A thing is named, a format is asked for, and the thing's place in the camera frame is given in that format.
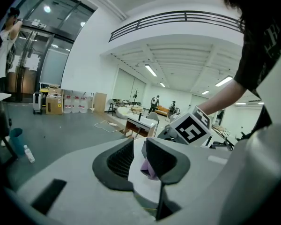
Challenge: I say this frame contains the microfiber cloth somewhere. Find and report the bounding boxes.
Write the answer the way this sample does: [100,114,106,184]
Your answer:
[140,157,161,181]

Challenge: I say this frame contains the light wooden board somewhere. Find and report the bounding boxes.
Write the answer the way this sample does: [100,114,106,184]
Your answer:
[93,92,108,113]

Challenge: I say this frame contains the clear plastic water bottle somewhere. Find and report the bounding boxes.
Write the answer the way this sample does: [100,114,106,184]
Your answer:
[23,144,36,164]

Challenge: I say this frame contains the large clear water jug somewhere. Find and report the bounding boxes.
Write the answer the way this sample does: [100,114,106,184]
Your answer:
[72,96,81,114]
[80,97,89,114]
[63,96,72,114]

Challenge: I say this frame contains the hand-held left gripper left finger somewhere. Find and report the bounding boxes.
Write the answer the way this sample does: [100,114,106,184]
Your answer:
[14,138,155,225]

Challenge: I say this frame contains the white desk with items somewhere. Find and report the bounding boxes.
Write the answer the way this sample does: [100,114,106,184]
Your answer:
[124,115,159,138]

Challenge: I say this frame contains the white power strip cable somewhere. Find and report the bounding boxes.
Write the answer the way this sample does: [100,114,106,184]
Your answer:
[94,120,123,134]

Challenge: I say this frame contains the glass entrance door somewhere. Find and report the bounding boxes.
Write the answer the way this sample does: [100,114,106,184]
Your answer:
[7,0,96,103]

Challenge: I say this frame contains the person's right forearm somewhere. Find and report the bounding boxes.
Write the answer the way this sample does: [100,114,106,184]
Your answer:
[198,78,248,116]

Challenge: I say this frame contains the white bean bag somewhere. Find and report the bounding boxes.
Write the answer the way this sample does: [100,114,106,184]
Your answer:
[116,106,132,120]

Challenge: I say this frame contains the person's black printed shirt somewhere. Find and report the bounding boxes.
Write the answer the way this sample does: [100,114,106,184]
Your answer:
[234,0,281,135]

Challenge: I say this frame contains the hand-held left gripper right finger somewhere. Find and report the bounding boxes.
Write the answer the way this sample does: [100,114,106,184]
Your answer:
[146,125,281,225]

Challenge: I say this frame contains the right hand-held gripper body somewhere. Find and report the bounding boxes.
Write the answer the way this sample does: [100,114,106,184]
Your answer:
[157,105,213,148]

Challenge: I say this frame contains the silver suitcase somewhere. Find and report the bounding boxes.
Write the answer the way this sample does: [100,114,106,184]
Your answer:
[32,91,44,115]

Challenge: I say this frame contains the black balcony railing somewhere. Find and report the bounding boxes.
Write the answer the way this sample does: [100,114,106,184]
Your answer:
[109,10,245,43]

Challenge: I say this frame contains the teal trash bin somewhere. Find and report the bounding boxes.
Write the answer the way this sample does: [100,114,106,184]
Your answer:
[9,127,25,157]

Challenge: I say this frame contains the brown cardboard box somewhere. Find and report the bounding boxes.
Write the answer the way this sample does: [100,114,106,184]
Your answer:
[45,94,64,116]

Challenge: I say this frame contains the orange sofa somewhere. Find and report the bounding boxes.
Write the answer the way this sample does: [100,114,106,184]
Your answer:
[155,105,170,116]

